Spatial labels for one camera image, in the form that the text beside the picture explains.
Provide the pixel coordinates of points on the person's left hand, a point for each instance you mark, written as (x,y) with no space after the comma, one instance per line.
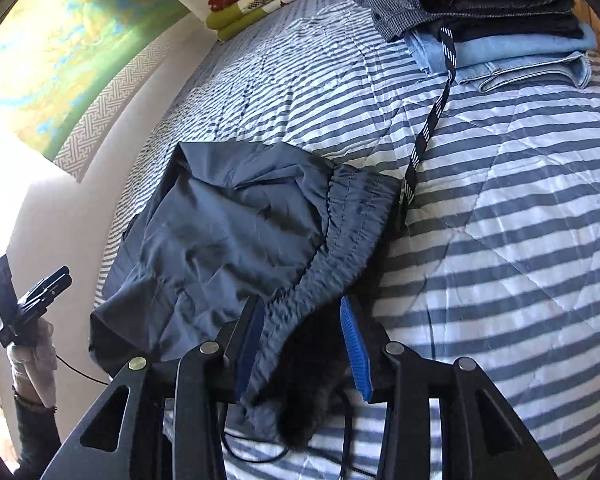
(32,375)

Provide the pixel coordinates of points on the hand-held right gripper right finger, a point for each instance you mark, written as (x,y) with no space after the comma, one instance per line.
(354,350)

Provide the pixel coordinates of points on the faded denim folded jeans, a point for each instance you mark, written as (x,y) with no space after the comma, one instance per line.
(530,74)

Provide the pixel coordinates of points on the wall map poster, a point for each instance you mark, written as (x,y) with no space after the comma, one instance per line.
(55,60)

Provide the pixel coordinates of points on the grey checked folded pants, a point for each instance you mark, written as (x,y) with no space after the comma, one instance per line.
(380,0)

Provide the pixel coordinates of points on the dark denim folded pants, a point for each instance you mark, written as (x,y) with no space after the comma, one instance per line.
(505,5)

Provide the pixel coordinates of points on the blue white striped bedcover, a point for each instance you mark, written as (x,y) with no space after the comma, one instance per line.
(505,260)

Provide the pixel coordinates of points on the folded green floral blanket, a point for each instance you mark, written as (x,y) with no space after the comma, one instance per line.
(260,15)

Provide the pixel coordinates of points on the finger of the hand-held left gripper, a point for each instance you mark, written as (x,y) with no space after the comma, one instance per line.
(50,285)

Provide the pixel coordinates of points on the person's left forearm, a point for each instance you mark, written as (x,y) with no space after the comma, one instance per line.
(37,440)

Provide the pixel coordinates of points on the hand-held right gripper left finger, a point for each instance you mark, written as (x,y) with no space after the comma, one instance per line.
(247,350)

